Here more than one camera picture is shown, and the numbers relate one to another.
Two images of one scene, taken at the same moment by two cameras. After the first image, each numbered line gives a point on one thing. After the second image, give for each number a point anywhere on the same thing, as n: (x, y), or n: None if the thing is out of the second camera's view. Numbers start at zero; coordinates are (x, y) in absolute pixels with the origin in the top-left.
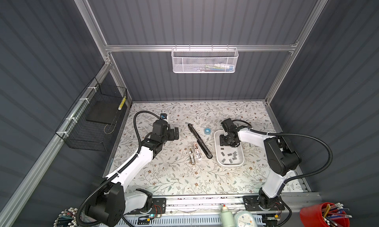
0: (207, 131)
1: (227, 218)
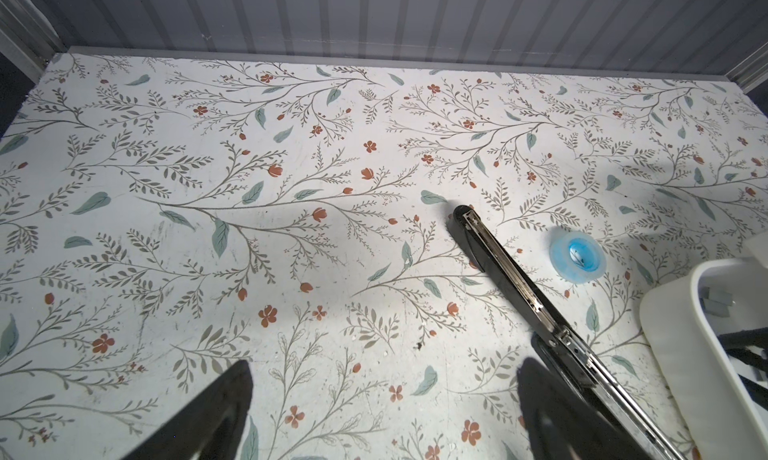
0: (577, 257)
1: None
